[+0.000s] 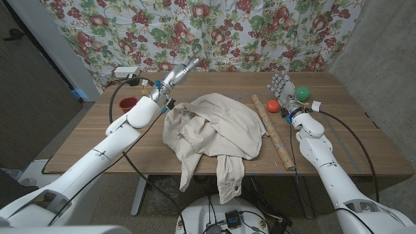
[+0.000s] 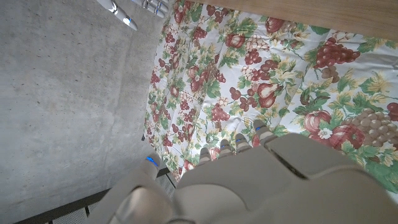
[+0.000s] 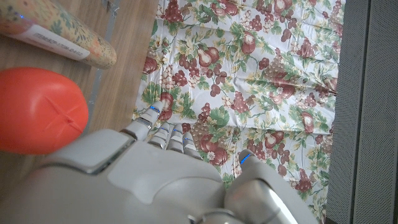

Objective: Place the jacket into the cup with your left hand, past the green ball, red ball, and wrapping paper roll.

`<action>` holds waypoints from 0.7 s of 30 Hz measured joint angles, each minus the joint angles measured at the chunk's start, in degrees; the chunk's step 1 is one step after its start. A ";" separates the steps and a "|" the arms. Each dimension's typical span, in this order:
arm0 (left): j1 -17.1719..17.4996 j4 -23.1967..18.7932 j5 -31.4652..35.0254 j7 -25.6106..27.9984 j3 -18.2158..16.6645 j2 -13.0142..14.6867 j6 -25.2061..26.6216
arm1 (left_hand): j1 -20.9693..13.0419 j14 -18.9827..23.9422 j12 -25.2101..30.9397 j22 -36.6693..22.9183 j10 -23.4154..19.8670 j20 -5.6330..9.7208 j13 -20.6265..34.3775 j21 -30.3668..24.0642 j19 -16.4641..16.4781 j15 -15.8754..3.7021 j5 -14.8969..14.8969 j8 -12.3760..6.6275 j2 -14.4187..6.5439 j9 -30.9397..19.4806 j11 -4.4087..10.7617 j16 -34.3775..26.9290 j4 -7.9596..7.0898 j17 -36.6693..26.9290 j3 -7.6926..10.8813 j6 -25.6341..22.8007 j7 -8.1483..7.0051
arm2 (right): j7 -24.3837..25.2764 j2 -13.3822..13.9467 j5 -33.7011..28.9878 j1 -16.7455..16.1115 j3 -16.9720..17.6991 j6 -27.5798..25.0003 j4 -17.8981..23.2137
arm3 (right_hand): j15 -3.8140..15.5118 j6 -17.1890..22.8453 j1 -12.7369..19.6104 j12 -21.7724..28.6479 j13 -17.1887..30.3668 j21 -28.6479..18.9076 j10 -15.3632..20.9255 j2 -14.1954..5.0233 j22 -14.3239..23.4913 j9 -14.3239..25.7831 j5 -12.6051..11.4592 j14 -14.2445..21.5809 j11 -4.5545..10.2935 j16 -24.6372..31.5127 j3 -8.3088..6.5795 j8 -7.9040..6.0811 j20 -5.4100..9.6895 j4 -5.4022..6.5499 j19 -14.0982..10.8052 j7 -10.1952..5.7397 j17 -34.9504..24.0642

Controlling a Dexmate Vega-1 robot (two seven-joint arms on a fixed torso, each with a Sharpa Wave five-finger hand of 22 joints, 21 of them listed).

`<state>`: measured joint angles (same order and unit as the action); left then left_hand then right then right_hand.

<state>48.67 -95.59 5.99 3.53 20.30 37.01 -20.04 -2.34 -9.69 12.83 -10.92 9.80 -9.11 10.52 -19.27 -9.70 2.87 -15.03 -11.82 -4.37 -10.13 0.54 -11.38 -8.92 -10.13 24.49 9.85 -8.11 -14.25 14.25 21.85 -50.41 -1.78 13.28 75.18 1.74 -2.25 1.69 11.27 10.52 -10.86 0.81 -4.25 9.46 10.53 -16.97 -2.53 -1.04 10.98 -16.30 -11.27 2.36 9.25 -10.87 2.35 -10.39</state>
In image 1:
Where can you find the white power strip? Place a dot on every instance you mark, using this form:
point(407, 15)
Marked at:
point(126, 71)

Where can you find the red cup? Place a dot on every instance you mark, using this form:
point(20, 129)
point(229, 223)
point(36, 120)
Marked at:
point(126, 104)

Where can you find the white table leg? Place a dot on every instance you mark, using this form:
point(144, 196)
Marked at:
point(139, 195)

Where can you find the black plug adapter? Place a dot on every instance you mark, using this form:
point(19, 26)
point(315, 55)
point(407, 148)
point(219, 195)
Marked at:
point(132, 81)

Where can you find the small black box on torso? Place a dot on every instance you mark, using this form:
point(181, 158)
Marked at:
point(233, 219)

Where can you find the crumpled clear plastic bag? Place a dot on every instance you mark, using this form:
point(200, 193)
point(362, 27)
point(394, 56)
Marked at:
point(162, 195)

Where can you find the dark trouser leg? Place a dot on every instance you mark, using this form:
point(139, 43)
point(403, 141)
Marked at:
point(8, 190)

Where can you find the white robot torso base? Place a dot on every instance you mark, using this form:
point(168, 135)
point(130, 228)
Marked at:
point(201, 211)

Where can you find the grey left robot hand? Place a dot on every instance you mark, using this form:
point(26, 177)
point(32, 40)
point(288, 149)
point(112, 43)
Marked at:
point(172, 79)

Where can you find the grey table leg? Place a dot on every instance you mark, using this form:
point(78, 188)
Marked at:
point(304, 198)

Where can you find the red ball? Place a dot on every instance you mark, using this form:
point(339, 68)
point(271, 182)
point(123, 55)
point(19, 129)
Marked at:
point(273, 106)

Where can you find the green ball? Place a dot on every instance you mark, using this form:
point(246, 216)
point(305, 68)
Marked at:
point(303, 93)

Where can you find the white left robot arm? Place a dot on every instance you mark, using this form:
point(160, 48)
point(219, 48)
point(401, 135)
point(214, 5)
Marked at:
point(97, 156)

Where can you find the brown wrapping paper roll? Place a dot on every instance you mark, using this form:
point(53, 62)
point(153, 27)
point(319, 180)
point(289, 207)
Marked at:
point(274, 135)

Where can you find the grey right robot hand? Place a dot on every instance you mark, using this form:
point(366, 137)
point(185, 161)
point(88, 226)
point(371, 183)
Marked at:
point(287, 92)

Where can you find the floral fruit print backdrop cloth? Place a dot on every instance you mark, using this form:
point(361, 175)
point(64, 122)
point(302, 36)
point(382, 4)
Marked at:
point(201, 32)

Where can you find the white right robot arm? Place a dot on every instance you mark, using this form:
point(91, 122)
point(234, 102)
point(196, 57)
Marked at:
point(331, 169)

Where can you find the beige jacket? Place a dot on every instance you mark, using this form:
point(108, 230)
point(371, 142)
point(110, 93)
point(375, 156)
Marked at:
point(221, 130)

